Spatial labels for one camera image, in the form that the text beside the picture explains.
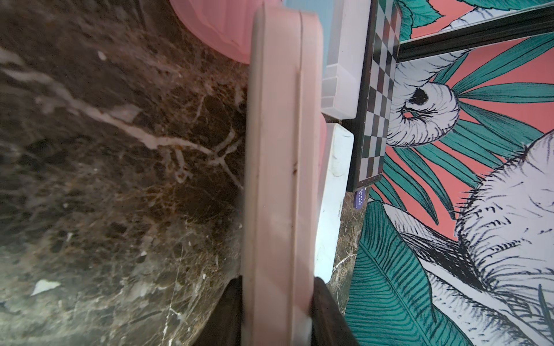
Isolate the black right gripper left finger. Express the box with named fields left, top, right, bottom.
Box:
left=193, top=276, right=242, bottom=346

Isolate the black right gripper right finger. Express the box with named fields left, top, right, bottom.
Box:
left=311, top=278, right=359, bottom=346

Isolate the pale mint case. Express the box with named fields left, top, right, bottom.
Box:
left=314, top=123, right=354, bottom=283

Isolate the translucent white pencil case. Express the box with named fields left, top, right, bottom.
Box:
left=321, top=0, right=371, bottom=120

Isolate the small purple round sticker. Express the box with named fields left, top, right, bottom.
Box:
left=353, top=187, right=366, bottom=210

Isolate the black white chessboard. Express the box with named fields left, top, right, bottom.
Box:
left=343, top=1, right=402, bottom=192

